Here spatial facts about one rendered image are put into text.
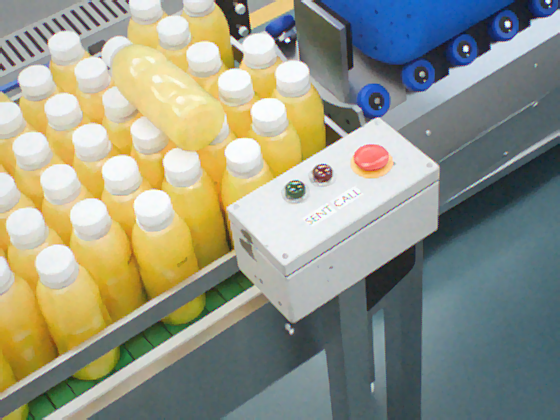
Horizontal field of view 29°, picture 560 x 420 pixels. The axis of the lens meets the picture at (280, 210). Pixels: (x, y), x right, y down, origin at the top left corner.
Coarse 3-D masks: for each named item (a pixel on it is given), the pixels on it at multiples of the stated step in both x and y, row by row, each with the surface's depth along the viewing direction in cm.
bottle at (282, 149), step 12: (288, 120) 124; (252, 132) 123; (264, 132) 121; (276, 132) 121; (288, 132) 122; (264, 144) 122; (276, 144) 122; (288, 144) 122; (300, 144) 125; (264, 156) 122; (276, 156) 122; (288, 156) 123; (300, 156) 125; (276, 168) 123; (288, 168) 124
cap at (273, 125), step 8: (256, 104) 122; (264, 104) 122; (272, 104) 121; (280, 104) 121; (256, 112) 121; (264, 112) 121; (272, 112) 121; (280, 112) 120; (256, 120) 120; (264, 120) 120; (272, 120) 120; (280, 120) 120; (264, 128) 121; (272, 128) 121
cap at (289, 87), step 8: (288, 64) 126; (296, 64) 126; (304, 64) 125; (280, 72) 125; (288, 72) 125; (296, 72) 125; (304, 72) 124; (280, 80) 124; (288, 80) 124; (296, 80) 124; (304, 80) 124; (280, 88) 125; (288, 88) 124; (296, 88) 124; (304, 88) 125
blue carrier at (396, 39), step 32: (352, 0) 140; (384, 0) 133; (416, 0) 127; (448, 0) 128; (480, 0) 132; (512, 0) 139; (352, 32) 144; (384, 32) 137; (416, 32) 131; (448, 32) 133
